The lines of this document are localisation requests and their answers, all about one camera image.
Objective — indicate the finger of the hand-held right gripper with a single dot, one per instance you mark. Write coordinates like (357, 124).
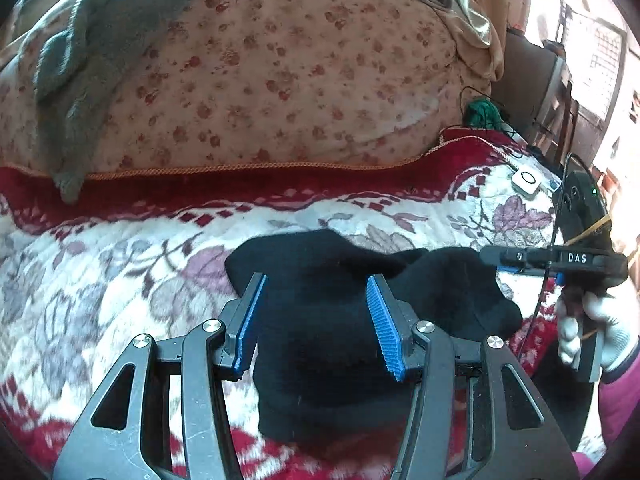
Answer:
(559, 278)
(520, 257)

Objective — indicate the beige satin cloth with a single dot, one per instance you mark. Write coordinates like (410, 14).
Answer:
(480, 20)

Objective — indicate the red white floral blanket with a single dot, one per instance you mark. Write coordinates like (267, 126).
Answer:
(125, 270)

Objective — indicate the green yarn bundle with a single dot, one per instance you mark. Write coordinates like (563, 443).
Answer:
(482, 112)

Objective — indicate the person's right forearm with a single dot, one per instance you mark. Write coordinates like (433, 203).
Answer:
(622, 410)

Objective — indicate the grey fuzzy blanket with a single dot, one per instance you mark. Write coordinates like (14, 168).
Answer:
(90, 75)

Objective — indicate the lattice window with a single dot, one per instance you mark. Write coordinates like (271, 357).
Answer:
(600, 50)

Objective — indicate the wooden chair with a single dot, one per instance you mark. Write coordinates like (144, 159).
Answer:
(540, 90)

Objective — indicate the person's right hand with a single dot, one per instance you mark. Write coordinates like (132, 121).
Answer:
(617, 325)

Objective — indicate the black pants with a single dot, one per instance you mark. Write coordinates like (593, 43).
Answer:
(320, 340)

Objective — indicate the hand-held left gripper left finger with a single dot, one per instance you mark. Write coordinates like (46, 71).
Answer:
(246, 325)

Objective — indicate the pink floral quilt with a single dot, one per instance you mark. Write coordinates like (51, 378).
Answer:
(300, 85)

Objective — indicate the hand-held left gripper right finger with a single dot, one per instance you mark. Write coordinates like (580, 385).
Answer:
(382, 325)

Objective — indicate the small white square device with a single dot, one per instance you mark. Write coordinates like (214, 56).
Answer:
(525, 180)

